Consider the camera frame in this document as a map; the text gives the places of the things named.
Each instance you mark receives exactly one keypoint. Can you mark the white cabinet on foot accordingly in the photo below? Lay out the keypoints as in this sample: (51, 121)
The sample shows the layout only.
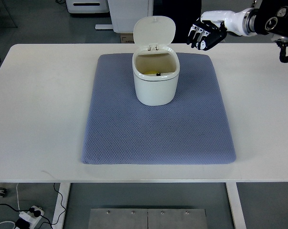
(124, 14)

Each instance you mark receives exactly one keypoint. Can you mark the right white table leg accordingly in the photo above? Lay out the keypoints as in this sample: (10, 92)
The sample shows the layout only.
(235, 205)

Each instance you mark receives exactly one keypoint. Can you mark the white power strip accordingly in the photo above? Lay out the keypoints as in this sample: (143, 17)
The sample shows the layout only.
(30, 218)

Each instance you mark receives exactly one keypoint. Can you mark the blue quilted mat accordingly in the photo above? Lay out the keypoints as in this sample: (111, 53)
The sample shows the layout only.
(192, 129)

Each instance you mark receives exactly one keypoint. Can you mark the cardboard box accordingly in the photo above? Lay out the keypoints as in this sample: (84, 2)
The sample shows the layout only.
(126, 38)

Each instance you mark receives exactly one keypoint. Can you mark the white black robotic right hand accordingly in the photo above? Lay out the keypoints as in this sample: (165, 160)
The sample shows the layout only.
(212, 27)

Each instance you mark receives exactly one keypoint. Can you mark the yellow lemon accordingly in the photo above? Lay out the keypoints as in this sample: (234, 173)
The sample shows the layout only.
(151, 72)

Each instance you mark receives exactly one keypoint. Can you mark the white appliance with dark slot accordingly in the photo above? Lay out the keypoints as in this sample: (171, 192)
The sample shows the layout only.
(87, 6)

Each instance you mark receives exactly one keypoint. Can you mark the white table leg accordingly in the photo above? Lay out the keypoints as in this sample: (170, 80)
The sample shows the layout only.
(63, 190)
(235, 205)

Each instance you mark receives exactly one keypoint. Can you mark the white trash bin with lid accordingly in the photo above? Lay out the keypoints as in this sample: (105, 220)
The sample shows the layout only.
(155, 65)

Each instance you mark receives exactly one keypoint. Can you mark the metal floor plate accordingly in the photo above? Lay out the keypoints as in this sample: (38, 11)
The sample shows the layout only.
(151, 218)

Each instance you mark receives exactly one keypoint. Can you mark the person in dark trousers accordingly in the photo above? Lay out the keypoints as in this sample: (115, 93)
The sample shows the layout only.
(183, 12)

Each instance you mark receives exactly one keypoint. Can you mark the left white table leg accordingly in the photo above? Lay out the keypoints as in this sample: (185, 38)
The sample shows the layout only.
(63, 190)

